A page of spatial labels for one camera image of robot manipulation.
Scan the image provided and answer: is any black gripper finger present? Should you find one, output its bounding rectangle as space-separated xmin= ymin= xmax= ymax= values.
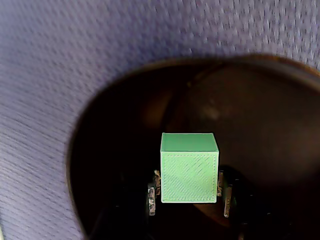
xmin=88 ymin=169 xmax=163 ymax=240
xmin=216 ymin=172 xmax=301 ymax=240

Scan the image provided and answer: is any green plastic cube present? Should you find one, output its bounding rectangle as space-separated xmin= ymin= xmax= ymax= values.
xmin=159 ymin=132 xmax=220 ymax=204

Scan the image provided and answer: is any black metal pot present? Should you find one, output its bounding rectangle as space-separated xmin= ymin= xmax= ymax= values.
xmin=66 ymin=53 xmax=320 ymax=240

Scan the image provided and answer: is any blue woven tablecloth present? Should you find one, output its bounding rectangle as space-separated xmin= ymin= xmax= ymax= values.
xmin=0 ymin=0 xmax=320 ymax=240

